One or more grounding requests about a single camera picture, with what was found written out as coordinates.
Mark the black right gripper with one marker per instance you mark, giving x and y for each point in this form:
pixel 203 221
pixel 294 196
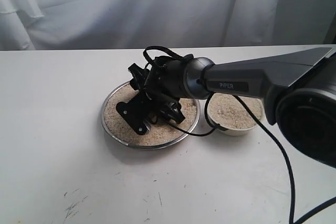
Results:
pixel 163 107

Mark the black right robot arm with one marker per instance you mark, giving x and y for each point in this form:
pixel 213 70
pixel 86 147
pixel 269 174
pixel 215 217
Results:
pixel 297 90

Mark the steel plate of rice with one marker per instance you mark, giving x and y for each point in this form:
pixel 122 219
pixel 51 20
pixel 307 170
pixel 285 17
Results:
pixel 162 134

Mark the white bowl of rice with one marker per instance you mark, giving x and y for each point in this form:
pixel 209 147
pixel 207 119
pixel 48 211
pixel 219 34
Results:
pixel 228 115

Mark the white fabric backdrop curtain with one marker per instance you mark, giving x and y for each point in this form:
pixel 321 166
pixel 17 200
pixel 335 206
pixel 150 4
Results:
pixel 121 24

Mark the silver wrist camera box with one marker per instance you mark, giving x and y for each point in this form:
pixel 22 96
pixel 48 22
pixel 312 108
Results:
pixel 134 116

